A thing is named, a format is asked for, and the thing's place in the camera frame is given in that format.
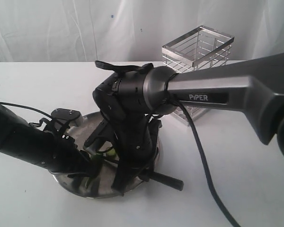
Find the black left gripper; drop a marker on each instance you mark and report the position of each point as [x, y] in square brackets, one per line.
[48, 146]

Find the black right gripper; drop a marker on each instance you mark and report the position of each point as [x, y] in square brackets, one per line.
[135, 143]

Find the green chili pepper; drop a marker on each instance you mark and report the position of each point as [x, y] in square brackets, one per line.
[96, 165]

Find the black handled knife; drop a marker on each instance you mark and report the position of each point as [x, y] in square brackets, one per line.
[163, 179]

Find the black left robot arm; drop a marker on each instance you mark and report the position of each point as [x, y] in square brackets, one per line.
[13, 133]

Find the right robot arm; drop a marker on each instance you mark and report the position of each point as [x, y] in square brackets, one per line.
[132, 94]

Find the green object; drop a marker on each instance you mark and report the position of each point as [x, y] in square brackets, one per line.
[111, 155]

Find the round stainless steel plate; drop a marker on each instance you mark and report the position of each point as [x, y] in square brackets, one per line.
[87, 186]

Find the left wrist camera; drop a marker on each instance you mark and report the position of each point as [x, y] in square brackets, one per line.
[66, 118]

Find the wire metal utensil holder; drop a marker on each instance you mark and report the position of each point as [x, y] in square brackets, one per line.
[198, 49]

